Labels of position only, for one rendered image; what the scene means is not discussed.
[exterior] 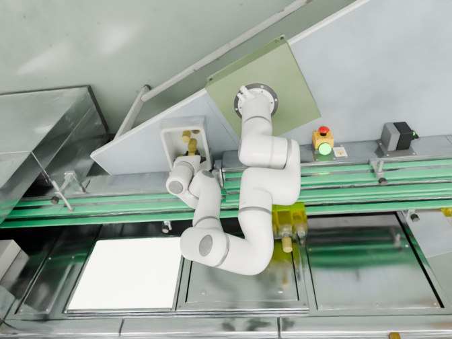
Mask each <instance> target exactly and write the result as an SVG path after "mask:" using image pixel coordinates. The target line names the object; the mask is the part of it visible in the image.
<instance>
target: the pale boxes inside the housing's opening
mask: <svg viewBox="0 0 452 339"><path fill-rule="evenodd" d="M20 250H21V248H20V247H19V246H18V245H17V244H16V242H14V240H12V239H11V240H0V280H1V279H2V278H3V276H4V274H5V273H6V271H7V269H8V268H9V267H10V265H11V263H12V262H13V260H14V259H15V257H16V256H17V254H18V253H19V251H20Z"/></svg>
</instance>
